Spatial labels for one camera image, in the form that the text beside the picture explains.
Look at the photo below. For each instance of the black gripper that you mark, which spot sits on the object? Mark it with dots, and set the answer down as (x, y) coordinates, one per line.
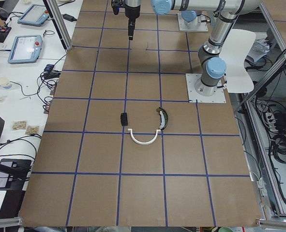
(131, 12)

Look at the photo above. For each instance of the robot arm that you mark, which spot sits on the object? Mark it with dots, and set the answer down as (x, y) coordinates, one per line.
(191, 18)
(213, 67)

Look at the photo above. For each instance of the black power adapter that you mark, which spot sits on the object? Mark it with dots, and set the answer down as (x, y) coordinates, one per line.
(69, 17)

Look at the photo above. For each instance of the black flat plastic part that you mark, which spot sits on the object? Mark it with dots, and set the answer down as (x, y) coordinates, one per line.
(124, 119)

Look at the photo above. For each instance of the far blue teach pendant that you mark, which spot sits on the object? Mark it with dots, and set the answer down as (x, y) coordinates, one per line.
(35, 15)

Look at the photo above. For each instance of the blue teach pendant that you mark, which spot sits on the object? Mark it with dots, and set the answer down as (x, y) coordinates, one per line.
(25, 49)
(35, 15)

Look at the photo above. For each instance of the dark green brake shoe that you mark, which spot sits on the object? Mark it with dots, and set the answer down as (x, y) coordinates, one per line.
(163, 117)

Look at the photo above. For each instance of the white plastic chair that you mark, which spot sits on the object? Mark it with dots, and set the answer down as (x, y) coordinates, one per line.
(234, 52)

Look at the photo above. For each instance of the near blue teach pendant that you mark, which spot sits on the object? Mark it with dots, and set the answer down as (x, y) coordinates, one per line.
(25, 49)

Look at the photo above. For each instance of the white paper cup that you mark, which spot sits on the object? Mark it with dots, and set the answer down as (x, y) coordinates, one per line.
(5, 83)

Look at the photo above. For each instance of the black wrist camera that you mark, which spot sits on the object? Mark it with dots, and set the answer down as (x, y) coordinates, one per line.
(116, 5)

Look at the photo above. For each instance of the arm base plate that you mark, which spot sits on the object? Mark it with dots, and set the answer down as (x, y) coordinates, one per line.
(202, 27)
(200, 93)

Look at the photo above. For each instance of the aluminium frame post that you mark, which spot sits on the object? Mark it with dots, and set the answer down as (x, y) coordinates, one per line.
(58, 23)

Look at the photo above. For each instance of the white curved plastic bracket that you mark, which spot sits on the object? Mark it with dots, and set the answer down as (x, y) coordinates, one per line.
(144, 139)

